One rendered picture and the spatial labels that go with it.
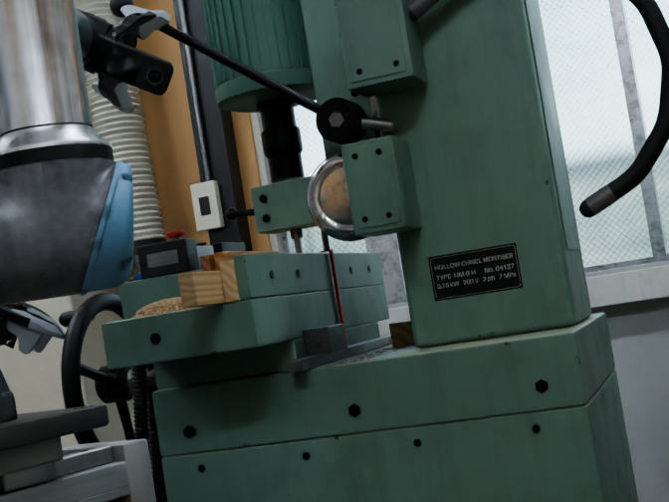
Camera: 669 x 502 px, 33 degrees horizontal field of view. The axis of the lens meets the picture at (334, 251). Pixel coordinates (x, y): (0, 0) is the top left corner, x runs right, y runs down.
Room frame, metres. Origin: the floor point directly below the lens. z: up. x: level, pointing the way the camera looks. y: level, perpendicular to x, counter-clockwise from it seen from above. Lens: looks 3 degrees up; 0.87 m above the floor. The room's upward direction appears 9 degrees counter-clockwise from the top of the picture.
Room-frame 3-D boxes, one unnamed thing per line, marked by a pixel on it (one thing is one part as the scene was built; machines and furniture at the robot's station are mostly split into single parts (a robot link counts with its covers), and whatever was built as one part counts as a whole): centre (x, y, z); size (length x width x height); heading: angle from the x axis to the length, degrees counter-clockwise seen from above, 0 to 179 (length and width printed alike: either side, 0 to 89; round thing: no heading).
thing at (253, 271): (1.66, 0.02, 0.93); 0.60 x 0.02 x 0.06; 162
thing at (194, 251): (1.73, 0.25, 0.99); 0.13 x 0.11 x 0.06; 162
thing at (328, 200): (1.53, -0.03, 1.02); 0.12 x 0.03 x 0.12; 72
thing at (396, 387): (1.65, -0.06, 0.76); 0.57 x 0.45 x 0.09; 72
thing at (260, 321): (1.70, 0.16, 0.87); 0.61 x 0.30 x 0.06; 162
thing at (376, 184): (1.49, -0.08, 1.02); 0.09 x 0.07 x 0.12; 162
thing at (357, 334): (1.71, 0.11, 0.82); 0.40 x 0.21 x 0.04; 162
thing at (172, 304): (1.46, 0.22, 0.91); 0.10 x 0.07 x 0.02; 72
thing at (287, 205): (1.68, 0.03, 1.03); 0.14 x 0.07 x 0.09; 72
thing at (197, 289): (1.58, 0.09, 0.92); 0.57 x 0.02 x 0.04; 162
